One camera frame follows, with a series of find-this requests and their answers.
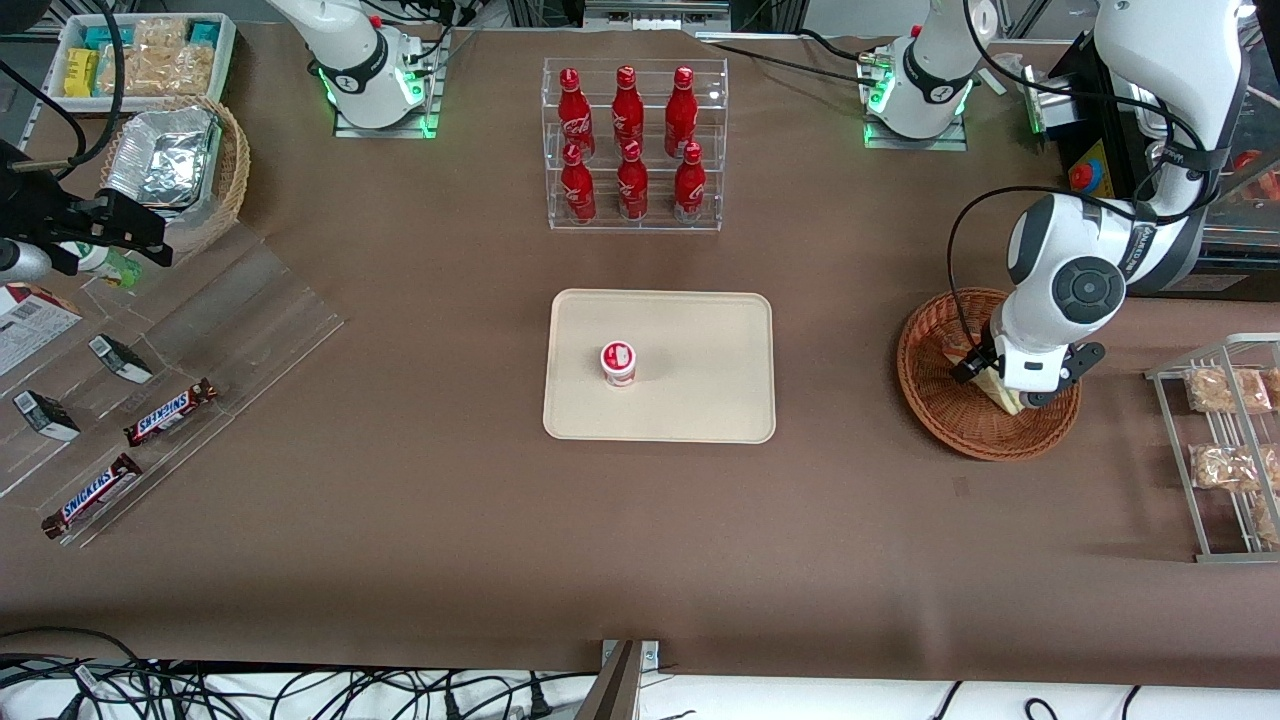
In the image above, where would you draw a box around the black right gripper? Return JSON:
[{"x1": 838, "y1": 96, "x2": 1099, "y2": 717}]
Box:
[{"x1": 0, "y1": 140, "x2": 174, "y2": 275}]

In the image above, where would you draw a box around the triangular sandwich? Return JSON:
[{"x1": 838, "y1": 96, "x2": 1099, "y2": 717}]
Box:
[{"x1": 940, "y1": 335, "x2": 1027, "y2": 417}]

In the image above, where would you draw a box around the tan wicker basket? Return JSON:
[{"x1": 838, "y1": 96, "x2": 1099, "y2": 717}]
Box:
[{"x1": 100, "y1": 95, "x2": 251, "y2": 256}]

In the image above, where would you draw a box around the round brown wicker basket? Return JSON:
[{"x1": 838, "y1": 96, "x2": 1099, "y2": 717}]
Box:
[{"x1": 896, "y1": 288, "x2": 1083, "y2": 462}]

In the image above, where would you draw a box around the beige plastic tray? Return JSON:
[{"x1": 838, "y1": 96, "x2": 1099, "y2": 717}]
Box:
[{"x1": 542, "y1": 289, "x2": 777, "y2": 444}]

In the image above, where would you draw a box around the white green drink bottle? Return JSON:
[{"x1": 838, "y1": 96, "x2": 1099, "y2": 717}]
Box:
[{"x1": 60, "y1": 242, "x2": 143, "y2": 291}]

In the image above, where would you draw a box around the silver foil pouch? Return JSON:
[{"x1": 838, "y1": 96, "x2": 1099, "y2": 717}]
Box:
[{"x1": 105, "y1": 108, "x2": 221, "y2": 209}]

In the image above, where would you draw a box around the small black white box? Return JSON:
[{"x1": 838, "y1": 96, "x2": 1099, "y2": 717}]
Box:
[
  {"x1": 12, "y1": 390, "x2": 81, "y2": 442},
  {"x1": 88, "y1": 334, "x2": 154, "y2": 385}
]

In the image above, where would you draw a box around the clear acrylic display stand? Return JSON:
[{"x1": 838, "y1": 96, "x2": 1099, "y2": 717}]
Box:
[{"x1": 0, "y1": 220, "x2": 346, "y2": 549}]

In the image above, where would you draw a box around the white red printed carton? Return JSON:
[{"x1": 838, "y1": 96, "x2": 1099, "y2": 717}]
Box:
[{"x1": 0, "y1": 283, "x2": 83, "y2": 379}]

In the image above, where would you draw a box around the clear cracker bag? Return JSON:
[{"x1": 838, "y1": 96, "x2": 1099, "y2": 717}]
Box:
[
  {"x1": 130, "y1": 18, "x2": 191, "y2": 51},
  {"x1": 100, "y1": 45, "x2": 216, "y2": 98}
]

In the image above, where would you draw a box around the brown snickers bar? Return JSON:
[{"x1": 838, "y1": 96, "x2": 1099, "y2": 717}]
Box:
[
  {"x1": 41, "y1": 453, "x2": 143, "y2": 541},
  {"x1": 123, "y1": 378, "x2": 219, "y2": 448}
]

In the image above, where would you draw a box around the black food warmer machine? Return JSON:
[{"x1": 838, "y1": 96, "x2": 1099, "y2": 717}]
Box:
[{"x1": 1020, "y1": 30, "x2": 1280, "y2": 299}]

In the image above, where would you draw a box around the white plastic bin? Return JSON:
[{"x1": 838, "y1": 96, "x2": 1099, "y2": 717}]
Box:
[{"x1": 47, "y1": 12, "x2": 238, "y2": 111}]

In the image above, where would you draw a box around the red sausage skewer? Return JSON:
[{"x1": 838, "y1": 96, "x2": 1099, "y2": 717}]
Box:
[{"x1": 1235, "y1": 150, "x2": 1280, "y2": 201}]

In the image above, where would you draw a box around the small clear plastic wrapper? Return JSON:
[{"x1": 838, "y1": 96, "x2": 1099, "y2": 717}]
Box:
[{"x1": 985, "y1": 50, "x2": 1031, "y2": 96}]

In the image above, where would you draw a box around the red cola bottle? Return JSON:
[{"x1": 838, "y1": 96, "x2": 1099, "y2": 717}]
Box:
[
  {"x1": 673, "y1": 142, "x2": 707, "y2": 223},
  {"x1": 557, "y1": 67, "x2": 595, "y2": 161},
  {"x1": 560, "y1": 142, "x2": 597, "y2": 224},
  {"x1": 612, "y1": 65, "x2": 646, "y2": 153},
  {"x1": 665, "y1": 66, "x2": 699, "y2": 159},
  {"x1": 617, "y1": 140, "x2": 649, "y2": 221}
]

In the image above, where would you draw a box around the brown paper table cover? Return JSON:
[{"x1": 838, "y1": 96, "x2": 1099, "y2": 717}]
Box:
[{"x1": 0, "y1": 20, "x2": 1280, "y2": 679}]

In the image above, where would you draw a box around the clear acrylic bottle rack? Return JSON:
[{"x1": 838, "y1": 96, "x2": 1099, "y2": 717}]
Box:
[{"x1": 541, "y1": 57, "x2": 729, "y2": 233}]

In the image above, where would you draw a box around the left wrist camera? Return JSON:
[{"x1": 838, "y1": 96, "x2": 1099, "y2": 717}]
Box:
[{"x1": 950, "y1": 343, "x2": 998, "y2": 387}]

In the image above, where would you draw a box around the silver wire rack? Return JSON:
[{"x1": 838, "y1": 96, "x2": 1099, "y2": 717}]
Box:
[{"x1": 1145, "y1": 333, "x2": 1280, "y2": 564}]

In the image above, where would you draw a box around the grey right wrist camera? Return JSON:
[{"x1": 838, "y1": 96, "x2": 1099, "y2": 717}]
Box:
[{"x1": 0, "y1": 238, "x2": 53, "y2": 284}]

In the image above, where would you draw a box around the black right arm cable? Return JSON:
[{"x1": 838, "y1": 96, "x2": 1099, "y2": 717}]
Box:
[{"x1": 0, "y1": 0, "x2": 127, "y2": 183}]

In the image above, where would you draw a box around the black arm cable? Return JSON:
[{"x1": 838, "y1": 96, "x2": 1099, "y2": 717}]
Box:
[
  {"x1": 946, "y1": 0, "x2": 1216, "y2": 353},
  {"x1": 0, "y1": 0, "x2": 127, "y2": 183}
]

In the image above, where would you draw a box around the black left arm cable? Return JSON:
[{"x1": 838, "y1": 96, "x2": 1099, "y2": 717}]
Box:
[{"x1": 946, "y1": 0, "x2": 1216, "y2": 353}]

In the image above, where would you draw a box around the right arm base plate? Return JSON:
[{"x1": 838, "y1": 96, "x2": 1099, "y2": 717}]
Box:
[{"x1": 333, "y1": 30, "x2": 441, "y2": 139}]

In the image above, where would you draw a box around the black table cable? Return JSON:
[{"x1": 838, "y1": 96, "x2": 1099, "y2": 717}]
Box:
[{"x1": 695, "y1": 28, "x2": 881, "y2": 86}]

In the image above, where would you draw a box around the silver metal bracket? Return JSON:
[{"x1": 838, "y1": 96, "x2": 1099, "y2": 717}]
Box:
[{"x1": 602, "y1": 640, "x2": 661, "y2": 673}]

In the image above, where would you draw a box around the dark metal post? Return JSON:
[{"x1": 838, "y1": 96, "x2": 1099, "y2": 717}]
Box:
[{"x1": 577, "y1": 640, "x2": 643, "y2": 720}]

